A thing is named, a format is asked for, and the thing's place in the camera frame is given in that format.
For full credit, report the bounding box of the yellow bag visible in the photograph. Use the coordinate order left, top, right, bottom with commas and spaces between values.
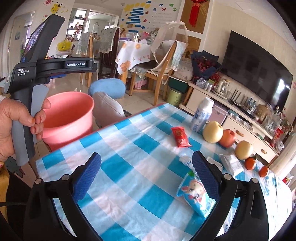
57, 38, 72, 51

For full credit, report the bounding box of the yellow pear right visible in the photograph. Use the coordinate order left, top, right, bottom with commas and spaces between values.
234, 141, 253, 160

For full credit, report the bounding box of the blue cow snack packet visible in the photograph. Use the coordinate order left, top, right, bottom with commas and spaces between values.
176, 171, 216, 219

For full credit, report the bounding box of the red snack packet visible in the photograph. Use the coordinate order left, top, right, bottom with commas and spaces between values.
171, 126, 192, 148

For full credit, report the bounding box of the black flat television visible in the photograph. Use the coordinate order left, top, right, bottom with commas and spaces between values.
221, 31, 293, 111

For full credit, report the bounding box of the white orange-print table cover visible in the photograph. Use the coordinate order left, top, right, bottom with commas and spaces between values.
115, 41, 151, 75

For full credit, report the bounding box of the pink plastic bucket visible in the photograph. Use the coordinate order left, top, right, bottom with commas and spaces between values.
43, 91, 94, 151

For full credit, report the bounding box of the white tissue pack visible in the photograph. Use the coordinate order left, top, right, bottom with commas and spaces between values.
219, 153, 244, 177

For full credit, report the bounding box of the person's left hand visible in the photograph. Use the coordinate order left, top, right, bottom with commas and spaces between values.
1, 97, 51, 165

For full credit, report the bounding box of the beige sofa cushion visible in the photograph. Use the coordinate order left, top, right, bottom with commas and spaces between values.
92, 92, 126, 128

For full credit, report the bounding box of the pink storage box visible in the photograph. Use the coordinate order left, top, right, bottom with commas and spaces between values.
208, 104, 228, 125

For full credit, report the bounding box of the blue cushion stool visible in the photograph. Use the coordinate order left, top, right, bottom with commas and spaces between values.
88, 78, 125, 99

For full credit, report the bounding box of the dark wooden chair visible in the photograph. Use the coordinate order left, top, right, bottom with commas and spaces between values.
98, 27, 120, 79

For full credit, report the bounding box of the blue white checkered tablecloth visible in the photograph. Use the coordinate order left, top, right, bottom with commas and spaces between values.
36, 102, 293, 241

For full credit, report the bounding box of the yellow pear near bottle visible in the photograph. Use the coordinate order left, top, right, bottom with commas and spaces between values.
203, 121, 223, 143

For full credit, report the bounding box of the white TV cabinet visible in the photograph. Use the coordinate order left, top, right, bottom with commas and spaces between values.
179, 81, 280, 165

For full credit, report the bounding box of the red apple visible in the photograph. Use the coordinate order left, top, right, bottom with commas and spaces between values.
219, 129, 236, 148

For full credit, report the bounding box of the green waste bin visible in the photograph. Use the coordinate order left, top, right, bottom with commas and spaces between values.
166, 88, 183, 106

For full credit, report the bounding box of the white plastic milk bottle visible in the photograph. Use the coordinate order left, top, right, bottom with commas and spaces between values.
191, 97, 214, 133

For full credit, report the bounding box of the light wooden chair left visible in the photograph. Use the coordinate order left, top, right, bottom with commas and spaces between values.
77, 32, 97, 87

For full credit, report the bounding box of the wooden dining chair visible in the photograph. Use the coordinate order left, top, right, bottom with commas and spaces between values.
127, 40, 187, 105

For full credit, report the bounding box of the orange tangerine with leaf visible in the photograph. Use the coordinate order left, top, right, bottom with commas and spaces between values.
244, 156, 256, 170

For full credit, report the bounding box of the dark blue flower bouquet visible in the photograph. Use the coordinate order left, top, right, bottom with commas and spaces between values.
191, 50, 222, 79

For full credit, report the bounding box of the small orange tangerine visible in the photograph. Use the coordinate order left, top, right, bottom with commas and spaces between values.
258, 166, 269, 178

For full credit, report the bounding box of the white electric kettle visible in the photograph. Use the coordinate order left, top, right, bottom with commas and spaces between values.
212, 79, 230, 99

